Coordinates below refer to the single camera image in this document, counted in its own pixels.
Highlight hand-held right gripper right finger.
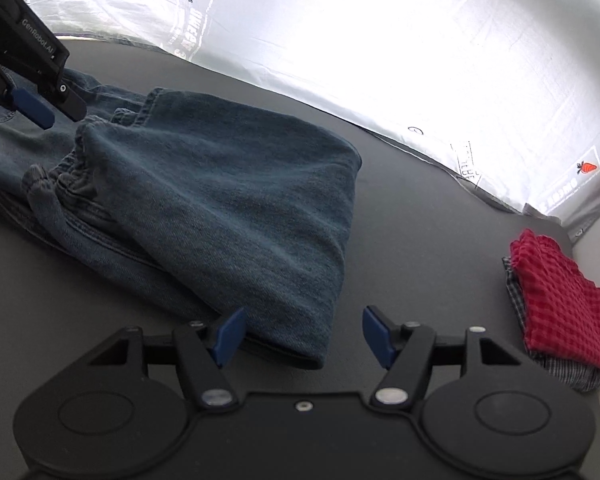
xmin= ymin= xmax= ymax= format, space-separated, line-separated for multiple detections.
xmin=362 ymin=305 xmax=523 ymax=408

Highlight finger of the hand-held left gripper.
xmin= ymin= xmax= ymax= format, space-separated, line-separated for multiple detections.
xmin=0 ymin=62 xmax=56 ymax=129
xmin=40 ymin=81 xmax=87 ymax=122

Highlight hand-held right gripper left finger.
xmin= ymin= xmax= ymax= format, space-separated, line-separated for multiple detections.
xmin=87 ymin=306 xmax=247 ymax=408

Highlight blue denim jeans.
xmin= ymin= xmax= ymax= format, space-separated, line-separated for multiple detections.
xmin=0 ymin=67 xmax=363 ymax=371

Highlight red checked folded cloth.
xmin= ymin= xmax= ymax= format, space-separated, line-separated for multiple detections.
xmin=509 ymin=228 xmax=600 ymax=372

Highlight grey plaid folded cloth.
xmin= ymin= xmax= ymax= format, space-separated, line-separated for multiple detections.
xmin=501 ymin=256 xmax=600 ymax=393

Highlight white printed backdrop sheet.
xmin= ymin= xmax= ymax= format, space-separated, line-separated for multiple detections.
xmin=22 ymin=0 xmax=600 ymax=246

